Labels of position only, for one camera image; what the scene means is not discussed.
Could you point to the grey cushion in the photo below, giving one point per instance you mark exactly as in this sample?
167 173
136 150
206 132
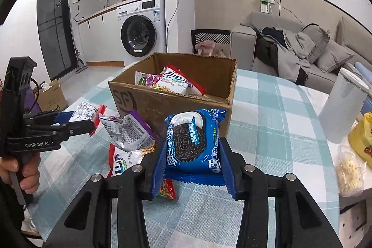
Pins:
333 57

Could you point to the small white red packet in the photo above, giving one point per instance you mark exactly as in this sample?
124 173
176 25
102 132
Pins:
87 115

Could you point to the brown cardboard SF box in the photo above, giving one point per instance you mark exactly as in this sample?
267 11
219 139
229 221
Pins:
216 74

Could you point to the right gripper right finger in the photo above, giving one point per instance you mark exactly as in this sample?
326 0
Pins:
299 221

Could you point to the grey sofa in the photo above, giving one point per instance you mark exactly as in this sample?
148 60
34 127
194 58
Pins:
346 34

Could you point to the black patterned chair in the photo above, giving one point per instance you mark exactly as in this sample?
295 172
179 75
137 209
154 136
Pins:
218 36

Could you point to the black glass door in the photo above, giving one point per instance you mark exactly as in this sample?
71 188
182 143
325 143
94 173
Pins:
55 36

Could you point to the small cardboard box on floor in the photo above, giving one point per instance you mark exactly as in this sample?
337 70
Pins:
50 97

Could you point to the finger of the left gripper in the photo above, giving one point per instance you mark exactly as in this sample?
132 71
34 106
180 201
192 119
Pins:
61 131
55 117

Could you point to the white wall power strip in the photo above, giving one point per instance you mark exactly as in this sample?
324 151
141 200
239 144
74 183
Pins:
265 6

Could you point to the blue Oreo snack packet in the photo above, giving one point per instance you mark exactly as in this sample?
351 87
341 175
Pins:
192 147

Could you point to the yellow plastic bag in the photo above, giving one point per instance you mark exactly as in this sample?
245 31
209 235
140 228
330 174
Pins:
360 139

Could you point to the white plastic bin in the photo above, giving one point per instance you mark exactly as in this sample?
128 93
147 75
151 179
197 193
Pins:
343 105

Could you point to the pink plastic bag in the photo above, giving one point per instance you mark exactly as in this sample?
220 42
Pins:
210 48

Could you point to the white orange noodle snack bag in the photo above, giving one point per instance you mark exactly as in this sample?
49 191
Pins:
120 160

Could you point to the light blue pillow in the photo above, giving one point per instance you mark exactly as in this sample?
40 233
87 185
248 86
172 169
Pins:
366 73

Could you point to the purple chip bag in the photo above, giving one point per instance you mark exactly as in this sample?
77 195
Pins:
145 79

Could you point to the white washing machine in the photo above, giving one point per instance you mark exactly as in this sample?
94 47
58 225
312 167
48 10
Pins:
142 29

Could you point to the person's left hand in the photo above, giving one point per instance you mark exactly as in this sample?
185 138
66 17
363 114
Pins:
30 172

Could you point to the silver purple snack bag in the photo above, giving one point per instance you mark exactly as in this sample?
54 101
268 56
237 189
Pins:
130 132

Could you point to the pile of clothes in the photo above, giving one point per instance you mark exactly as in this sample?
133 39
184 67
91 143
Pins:
288 54

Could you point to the clear bag of snacks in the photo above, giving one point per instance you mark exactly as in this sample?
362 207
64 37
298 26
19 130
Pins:
350 170

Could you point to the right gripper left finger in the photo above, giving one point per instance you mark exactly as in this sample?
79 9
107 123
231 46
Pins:
107 206

